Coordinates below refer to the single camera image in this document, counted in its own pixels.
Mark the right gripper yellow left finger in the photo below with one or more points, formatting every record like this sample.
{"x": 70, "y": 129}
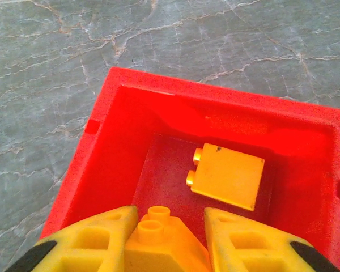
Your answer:
{"x": 68, "y": 255}

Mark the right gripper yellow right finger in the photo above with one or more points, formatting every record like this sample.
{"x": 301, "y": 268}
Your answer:
{"x": 266, "y": 260}

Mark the yellow sloped lego brick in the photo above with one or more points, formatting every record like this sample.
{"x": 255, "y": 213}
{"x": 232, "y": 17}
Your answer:
{"x": 164, "y": 252}

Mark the yellow square lego brick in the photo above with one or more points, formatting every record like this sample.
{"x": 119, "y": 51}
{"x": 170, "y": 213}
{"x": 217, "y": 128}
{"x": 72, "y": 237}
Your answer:
{"x": 229, "y": 175}

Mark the red three-compartment bin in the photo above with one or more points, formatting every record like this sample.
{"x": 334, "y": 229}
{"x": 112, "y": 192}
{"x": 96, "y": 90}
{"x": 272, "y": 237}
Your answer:
{"x": 116, "y": 170}

